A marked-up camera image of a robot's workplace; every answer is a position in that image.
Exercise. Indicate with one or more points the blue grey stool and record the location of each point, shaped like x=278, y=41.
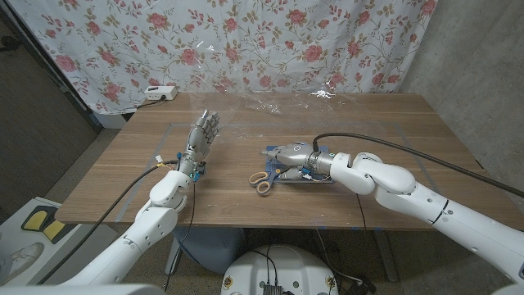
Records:
x=209, y=250

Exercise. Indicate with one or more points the yellow black foot pedal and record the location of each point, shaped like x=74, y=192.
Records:
x=39, y=218

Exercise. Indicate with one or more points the black floor plug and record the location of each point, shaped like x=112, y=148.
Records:
x=362, y=287

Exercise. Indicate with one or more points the clear cling film sheet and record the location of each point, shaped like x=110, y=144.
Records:
x=270, y=107

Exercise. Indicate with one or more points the floral rose curtain backdrop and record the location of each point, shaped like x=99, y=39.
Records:
x=245, y=41

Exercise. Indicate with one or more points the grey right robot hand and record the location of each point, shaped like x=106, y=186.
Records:
x=303, y=155

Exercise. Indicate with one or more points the white power strip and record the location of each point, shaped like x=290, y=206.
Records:
x=160, y=93

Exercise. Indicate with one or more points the dark perforated partition panel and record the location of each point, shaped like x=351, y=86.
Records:
x=37, y=123

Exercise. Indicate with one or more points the grey table leg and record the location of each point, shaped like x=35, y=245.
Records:
x=387, y=258

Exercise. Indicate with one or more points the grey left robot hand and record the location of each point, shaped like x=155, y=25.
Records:
x=200, y=137

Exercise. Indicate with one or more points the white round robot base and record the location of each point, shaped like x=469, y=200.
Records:
x=282, y=266

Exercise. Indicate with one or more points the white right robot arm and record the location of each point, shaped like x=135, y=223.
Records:
x=409, y=192

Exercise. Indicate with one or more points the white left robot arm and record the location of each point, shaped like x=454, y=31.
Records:
x=159, y=221

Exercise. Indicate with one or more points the white robot torso edge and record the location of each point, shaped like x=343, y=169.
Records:
x=82, y=291

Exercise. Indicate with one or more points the white pedal board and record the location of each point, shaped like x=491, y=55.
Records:
x=16, y=241

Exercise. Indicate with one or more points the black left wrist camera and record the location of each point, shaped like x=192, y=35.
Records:
x=200, y=169

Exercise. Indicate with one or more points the blue notebook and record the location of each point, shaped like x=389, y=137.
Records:
x=271, y=162

